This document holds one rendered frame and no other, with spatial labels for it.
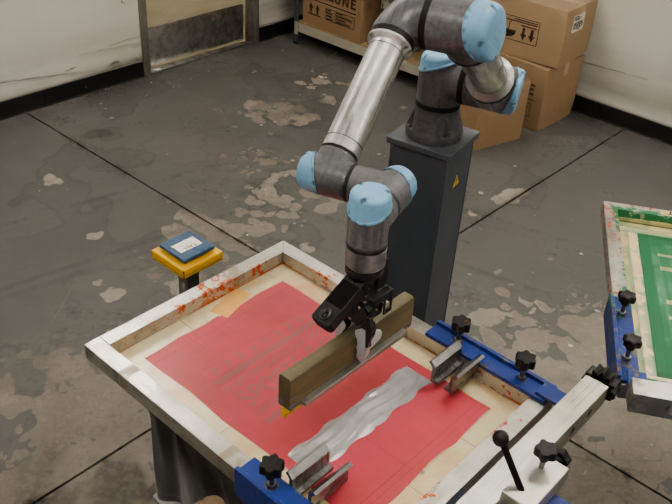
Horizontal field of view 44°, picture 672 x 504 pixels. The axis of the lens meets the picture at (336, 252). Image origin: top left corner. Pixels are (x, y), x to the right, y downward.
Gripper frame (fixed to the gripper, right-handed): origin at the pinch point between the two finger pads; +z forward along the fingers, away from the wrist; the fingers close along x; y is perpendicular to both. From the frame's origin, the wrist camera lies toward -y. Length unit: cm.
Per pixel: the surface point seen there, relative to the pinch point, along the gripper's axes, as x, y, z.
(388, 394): -4.8, 7.8, 13.0
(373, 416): -6.5, 1.0, 13.3
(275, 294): 36.2, 15.1, 13.7
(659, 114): 82, 380, 94
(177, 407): 19.8, -26.9, 10.1
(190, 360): 31.8, -14.2, 13.7
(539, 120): 135, 333, 102
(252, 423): 9.2, -17.2, 13.7
